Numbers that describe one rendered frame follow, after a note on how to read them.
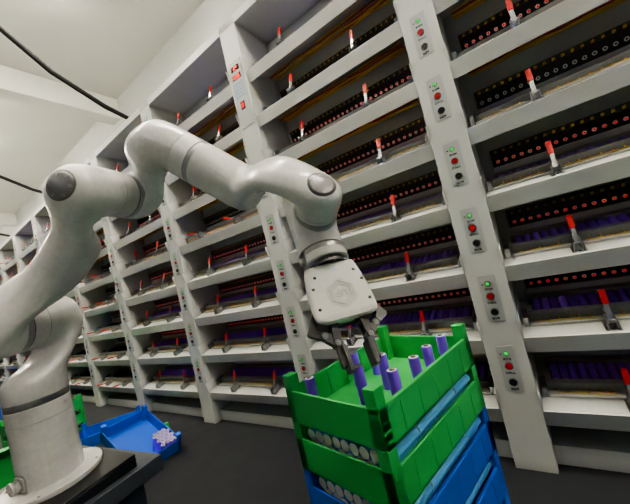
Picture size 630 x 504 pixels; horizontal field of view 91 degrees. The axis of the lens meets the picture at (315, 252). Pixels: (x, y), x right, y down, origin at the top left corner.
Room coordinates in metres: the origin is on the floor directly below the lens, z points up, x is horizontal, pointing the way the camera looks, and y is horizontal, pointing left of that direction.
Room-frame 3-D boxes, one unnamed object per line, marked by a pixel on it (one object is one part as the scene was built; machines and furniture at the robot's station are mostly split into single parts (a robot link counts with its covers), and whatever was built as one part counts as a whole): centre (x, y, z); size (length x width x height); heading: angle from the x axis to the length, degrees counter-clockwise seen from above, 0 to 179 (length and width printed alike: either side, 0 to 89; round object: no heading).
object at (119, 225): (2.10, 1.25, 0.87); 0.20 x 0.09 x 1.74; 146
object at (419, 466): (0.58, -0.07, 0.36); 0.30 x 0.20 x 0.08; 133
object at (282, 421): (1.53, 0.37, 0.02); 2.19 x 0.16 x 0.05; 56
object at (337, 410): (0.58, -0.07, 0.44); 0.30 x 0.20 x 0.08; 133
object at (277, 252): (1.32, 0.09, 0.87); 0.20 x 0.09 x 1.74; 146
